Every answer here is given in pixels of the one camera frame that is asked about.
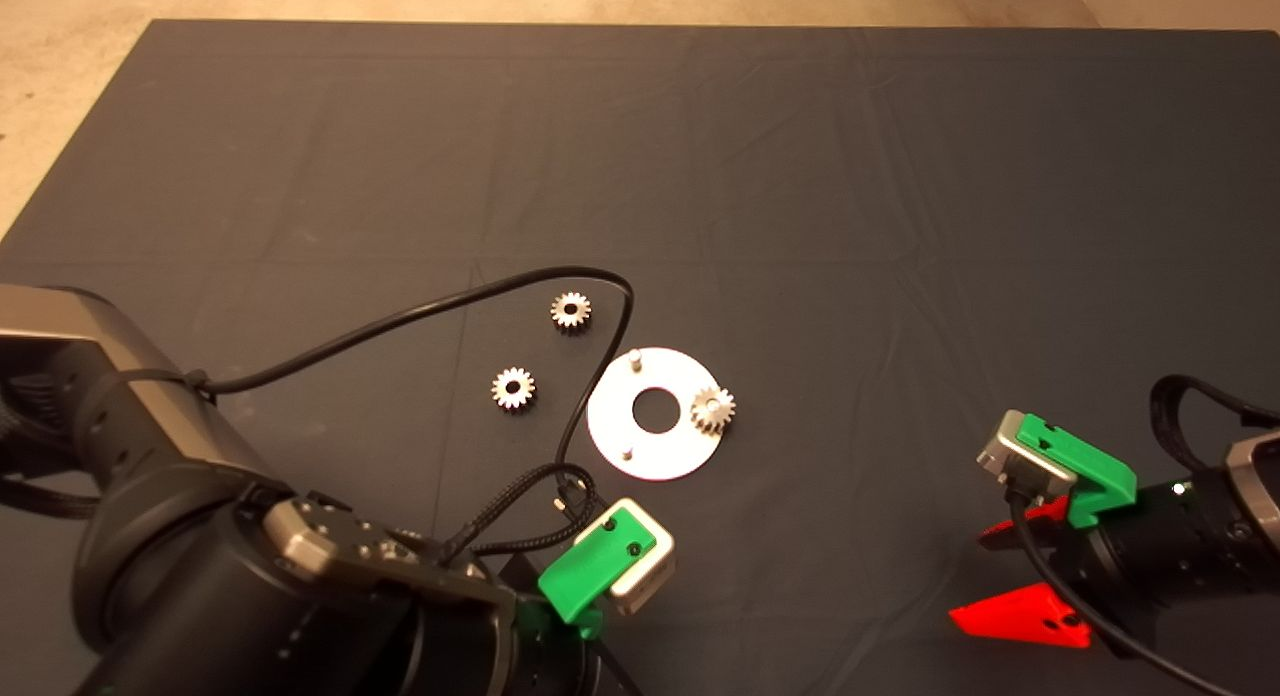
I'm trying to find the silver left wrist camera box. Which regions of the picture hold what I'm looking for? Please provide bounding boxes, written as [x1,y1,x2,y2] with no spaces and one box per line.
[598,497,677,617]

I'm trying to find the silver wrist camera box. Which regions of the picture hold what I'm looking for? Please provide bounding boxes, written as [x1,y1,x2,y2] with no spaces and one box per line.
[598,497,677,617]
[975,409,1080,499]

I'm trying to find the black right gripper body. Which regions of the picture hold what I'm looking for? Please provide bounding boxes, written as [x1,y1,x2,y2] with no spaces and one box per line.
[1062,491,1171,637]

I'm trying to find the green left wrist camera mount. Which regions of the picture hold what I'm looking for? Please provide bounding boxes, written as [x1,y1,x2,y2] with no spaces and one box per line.
[538,506,657,641]

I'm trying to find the dark grey table cloth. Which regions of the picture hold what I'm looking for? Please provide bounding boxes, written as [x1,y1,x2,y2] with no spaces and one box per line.
[0,18,1280,696]

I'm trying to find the smooth black left camera cable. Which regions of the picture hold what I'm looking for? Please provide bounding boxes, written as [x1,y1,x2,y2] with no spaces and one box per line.
[195,265,635,512]

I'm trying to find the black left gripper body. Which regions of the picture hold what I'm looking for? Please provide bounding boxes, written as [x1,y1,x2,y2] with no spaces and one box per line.
[498,554,641,696]

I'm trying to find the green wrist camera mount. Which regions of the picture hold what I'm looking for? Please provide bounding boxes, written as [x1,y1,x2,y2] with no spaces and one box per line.
[538,506,657,641]
[1016,413,1140,530]

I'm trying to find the round metal carrier plate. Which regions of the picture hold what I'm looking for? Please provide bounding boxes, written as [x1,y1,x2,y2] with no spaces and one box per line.
[586,348,723,482]

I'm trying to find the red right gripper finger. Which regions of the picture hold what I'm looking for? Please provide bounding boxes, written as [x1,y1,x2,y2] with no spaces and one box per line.
[948,582,1093,650]
[978,494,1073,551]

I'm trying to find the braided black left gripper cable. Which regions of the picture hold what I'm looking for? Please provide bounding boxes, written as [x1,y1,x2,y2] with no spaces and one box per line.
[438,461,604,567]

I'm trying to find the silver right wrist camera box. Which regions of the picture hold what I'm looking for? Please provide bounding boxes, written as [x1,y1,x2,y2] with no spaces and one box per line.
[975,409,1080,499]

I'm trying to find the green right wrist camera mount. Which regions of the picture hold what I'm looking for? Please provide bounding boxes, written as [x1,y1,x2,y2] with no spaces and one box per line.
[1016,413,1140,530]

